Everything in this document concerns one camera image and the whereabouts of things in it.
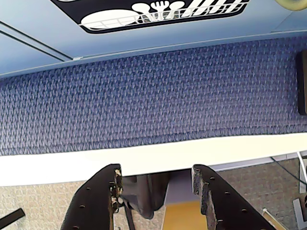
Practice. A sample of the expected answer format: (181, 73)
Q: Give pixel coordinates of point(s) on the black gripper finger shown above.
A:
(93, 198)
(223, 206)

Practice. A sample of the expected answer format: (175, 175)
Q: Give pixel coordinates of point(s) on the yellow wooden board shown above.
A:
(182, 215)

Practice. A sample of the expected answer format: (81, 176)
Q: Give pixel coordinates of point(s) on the dark grey hanging cloth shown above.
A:
(148, 191)

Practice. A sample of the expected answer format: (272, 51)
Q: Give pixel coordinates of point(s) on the black flat bar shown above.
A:
(10, 217)

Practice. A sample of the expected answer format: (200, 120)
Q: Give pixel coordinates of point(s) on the light blue toy kitchen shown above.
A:
(48, 28)

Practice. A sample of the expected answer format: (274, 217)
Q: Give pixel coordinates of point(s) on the pale yellow round knob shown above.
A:
(291, 4)

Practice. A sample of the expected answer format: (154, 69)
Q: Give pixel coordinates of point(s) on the white metal bracket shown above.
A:
(298, 210)

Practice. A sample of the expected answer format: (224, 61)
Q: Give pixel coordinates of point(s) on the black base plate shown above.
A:
(302, 83)

